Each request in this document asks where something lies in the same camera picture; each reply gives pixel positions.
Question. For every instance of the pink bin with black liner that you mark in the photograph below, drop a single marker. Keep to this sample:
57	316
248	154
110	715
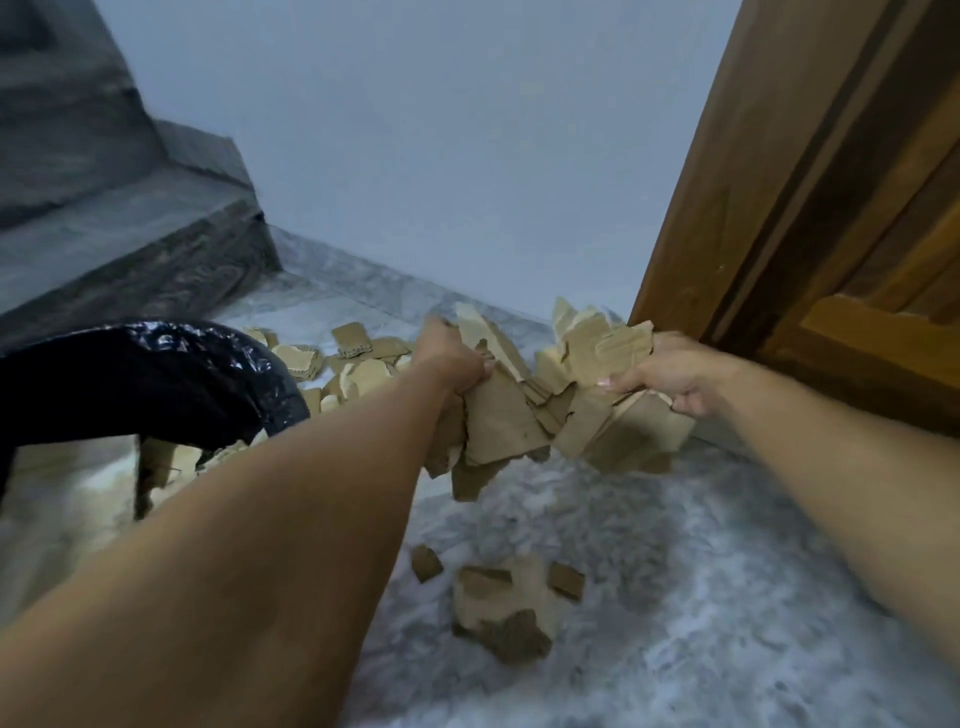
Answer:
150	382

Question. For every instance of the torn corrugated paper piece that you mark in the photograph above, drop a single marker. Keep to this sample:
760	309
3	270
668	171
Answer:
615	349

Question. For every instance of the person's right forearm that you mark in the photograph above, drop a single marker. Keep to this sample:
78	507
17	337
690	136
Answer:
862	487

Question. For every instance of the person's right hand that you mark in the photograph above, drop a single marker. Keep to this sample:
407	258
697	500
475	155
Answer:
682	371

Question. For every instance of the cardboard scraps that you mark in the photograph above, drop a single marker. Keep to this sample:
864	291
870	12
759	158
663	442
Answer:
169	457

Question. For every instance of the person's left forearm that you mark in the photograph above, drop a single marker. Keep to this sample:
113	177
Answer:
225	585

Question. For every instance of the brown wooden door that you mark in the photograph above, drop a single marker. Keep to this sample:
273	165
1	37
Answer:
825	225

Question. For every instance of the grey granite staircase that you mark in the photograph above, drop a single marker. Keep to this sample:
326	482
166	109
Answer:
112	240

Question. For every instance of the small brown paper piece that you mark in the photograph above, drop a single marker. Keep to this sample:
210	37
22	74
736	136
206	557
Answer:
426	562

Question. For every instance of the person's left hand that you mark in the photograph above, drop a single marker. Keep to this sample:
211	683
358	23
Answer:
450	360

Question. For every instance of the torn brown paper piece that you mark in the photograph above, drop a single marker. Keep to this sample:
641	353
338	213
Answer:
637	439
502	420

